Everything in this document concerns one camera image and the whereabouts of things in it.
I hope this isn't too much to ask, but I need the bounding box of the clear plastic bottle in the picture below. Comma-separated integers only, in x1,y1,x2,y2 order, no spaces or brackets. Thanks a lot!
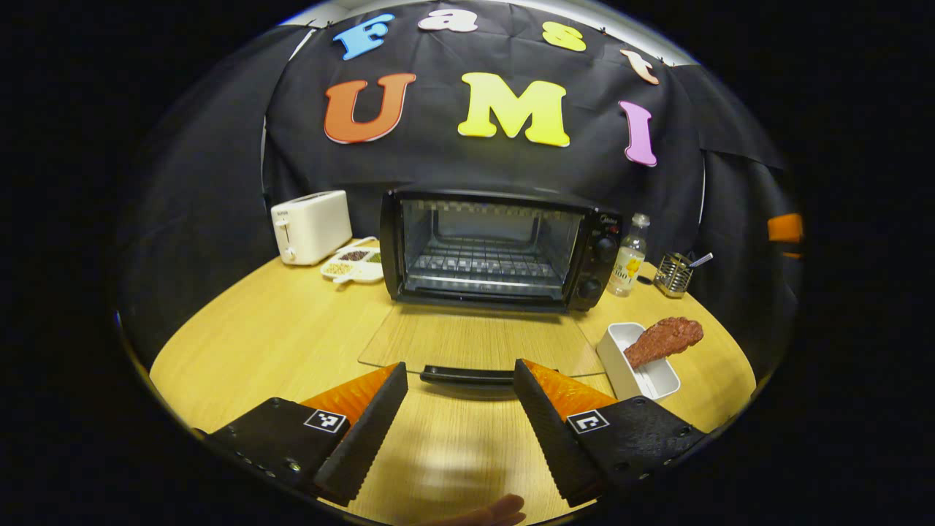
606,213,651,297

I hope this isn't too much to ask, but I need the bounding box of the wire mesh utensil holder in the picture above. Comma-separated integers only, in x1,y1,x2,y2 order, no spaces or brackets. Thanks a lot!
652,252,693,299

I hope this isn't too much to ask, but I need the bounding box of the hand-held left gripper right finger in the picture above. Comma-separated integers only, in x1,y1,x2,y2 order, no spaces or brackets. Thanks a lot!
513,358,709,508

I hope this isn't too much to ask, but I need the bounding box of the white toaster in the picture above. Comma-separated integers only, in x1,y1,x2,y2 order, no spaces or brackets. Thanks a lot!
270,190,354,266

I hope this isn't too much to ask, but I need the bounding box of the black backdrop cloth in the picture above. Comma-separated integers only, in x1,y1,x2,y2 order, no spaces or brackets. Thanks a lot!
117,0,804,366

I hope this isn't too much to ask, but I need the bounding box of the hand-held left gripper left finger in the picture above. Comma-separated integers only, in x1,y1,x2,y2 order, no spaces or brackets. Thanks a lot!
208,362,409,506

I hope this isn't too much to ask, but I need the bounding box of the white rectangular tray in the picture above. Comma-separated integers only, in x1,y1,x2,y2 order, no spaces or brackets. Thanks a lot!
596,322,682,402

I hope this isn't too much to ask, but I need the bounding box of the white divided snack plate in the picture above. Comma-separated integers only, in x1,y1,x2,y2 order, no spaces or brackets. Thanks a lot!
320,246,385,285

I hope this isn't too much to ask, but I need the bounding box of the black electric oven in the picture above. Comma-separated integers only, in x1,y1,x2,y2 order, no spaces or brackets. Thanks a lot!
358,186,625,388

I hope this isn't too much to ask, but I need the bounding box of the red meat piece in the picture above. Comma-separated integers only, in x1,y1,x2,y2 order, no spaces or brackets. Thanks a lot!
623,316,704,369

